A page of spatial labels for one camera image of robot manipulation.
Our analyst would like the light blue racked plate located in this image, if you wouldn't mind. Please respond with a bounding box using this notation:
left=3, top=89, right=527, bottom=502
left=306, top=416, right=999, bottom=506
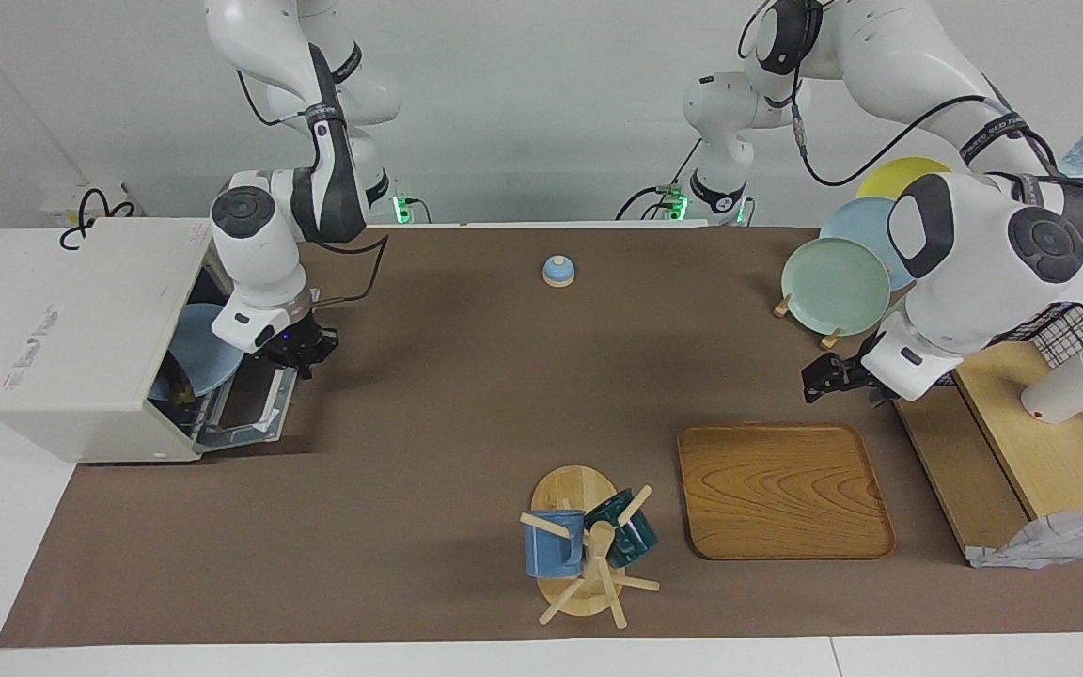
left=820, top=197, right=920, bottom=293

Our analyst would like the brown table mat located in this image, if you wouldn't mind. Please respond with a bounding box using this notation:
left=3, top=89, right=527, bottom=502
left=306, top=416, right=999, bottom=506
left=0, top=226, right=1083, bottom=650

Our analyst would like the glass oven door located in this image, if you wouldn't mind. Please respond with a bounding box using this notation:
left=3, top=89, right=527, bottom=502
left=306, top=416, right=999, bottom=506
left=194, top=362, right=305, bottom=453

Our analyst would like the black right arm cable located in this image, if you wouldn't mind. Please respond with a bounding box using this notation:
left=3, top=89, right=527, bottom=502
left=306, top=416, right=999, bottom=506
left=238, top=70, right=391, bottom=307

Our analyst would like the black base cable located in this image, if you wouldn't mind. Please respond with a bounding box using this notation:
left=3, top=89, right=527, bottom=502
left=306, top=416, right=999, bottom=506
left=618, top=139, right=703, bottom=223

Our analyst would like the wooden plate rack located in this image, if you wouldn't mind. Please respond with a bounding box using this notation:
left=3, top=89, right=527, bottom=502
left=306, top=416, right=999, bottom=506
left=773, top=290, right=911, bottom=352

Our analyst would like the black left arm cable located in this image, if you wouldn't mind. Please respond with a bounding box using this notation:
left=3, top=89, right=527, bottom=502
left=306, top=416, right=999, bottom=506
left=738, top=0, right=1083, bottom=213

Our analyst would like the pale green plate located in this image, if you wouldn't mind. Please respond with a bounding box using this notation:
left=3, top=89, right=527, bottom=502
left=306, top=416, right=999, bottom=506
left=780, top=237, right=893, bottom=338

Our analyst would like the wooden shelf with wire mesh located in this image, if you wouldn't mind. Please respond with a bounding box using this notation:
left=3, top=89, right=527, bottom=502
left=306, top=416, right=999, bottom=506
left=893, top=302, right=1083, bottom=571

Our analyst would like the light blue serving plate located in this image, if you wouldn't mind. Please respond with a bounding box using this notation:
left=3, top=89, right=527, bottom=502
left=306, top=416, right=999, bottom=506
left=150, top=302, right=247, bottom=401

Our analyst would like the white toaster oven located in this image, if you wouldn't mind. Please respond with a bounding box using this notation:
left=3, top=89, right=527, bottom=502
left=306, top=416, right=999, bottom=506
left=0, top=217, right=319, bottom=464

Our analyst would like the wooden serving tray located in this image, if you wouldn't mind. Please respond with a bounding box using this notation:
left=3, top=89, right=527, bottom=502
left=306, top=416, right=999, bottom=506
left=678, top=423, right=898, bottom=562

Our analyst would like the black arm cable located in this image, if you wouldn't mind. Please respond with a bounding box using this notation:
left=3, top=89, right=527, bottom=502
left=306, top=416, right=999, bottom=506
left=738, top=0, right=1083, bottom=213
left=238, top=70, right=391, bottom=307

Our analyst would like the wooden mug tree stand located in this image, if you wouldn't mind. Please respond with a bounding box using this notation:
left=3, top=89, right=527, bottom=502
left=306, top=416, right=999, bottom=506
left=519, top=464, right=663, bottom=630

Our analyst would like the yellow plate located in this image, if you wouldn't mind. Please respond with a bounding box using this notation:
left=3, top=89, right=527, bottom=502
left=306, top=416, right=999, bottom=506
left=856, top=156, right=955, bottom=202

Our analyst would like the dark green mug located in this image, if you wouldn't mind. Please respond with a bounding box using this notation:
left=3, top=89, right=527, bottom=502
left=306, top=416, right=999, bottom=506
left=584, top=488, right=659, bottom=570

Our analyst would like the black coiled power cable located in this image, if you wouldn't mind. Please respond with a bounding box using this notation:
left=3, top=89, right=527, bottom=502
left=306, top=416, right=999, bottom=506
left=59, top=187, right=144, bottom=251

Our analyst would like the blue mug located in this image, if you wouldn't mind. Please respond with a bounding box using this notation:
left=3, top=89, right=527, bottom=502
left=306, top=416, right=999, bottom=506
left=523, top=509, right=589, bottom=580

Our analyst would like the white paper cup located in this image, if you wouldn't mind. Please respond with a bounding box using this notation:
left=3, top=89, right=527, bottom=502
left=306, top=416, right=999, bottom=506
left=1020, top=348, right=1083, bottom=425

